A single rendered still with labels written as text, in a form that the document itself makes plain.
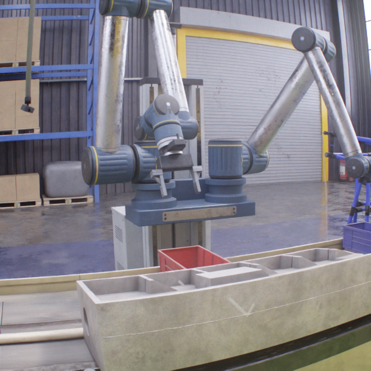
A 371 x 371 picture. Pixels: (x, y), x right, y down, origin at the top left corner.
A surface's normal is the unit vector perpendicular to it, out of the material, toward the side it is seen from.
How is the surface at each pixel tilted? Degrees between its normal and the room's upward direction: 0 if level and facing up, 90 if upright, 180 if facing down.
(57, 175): 87
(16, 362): 0
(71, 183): 93
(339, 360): 90
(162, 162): 65
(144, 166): 100
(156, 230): 90
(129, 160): 77
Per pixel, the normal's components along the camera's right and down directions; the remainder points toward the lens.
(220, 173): -0.37, 0.13
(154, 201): 0.03, -0.86
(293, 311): 0.35, -0.06
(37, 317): -0.02, -0.99
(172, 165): 0.33, -0.31
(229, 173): 0.12, 0.12
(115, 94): 0.51, 0.27
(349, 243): -0.93, 0.10
